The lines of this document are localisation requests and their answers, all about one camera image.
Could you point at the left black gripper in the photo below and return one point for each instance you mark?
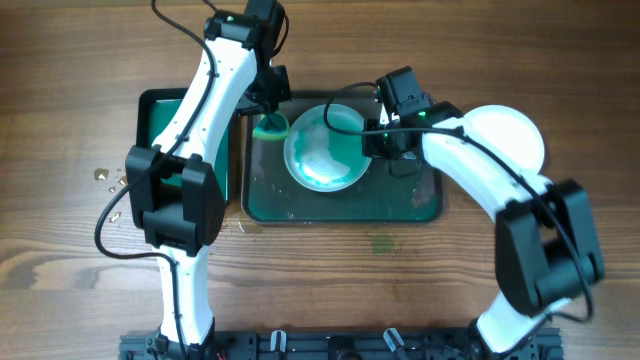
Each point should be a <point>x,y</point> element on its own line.
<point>279,92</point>

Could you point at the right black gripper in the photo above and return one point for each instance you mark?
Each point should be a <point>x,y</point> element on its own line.
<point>371,147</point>

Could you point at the green yellow sponge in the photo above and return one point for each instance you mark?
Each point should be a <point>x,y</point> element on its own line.
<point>272,127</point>

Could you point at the white plate top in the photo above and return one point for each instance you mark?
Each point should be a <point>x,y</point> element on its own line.
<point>321,159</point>

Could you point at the white plate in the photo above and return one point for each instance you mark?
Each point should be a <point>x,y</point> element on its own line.
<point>321,159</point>
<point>511,132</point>

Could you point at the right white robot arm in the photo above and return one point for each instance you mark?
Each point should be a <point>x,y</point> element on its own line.
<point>546,250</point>

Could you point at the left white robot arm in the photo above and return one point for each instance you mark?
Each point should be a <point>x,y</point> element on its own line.
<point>174,194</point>

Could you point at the large dark serving tray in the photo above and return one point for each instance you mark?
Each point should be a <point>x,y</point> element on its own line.
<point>270,195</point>

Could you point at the small green water tray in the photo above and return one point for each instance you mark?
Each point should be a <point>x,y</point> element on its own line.
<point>157,108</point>

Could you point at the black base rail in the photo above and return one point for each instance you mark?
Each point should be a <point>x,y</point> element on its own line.
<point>430,344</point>

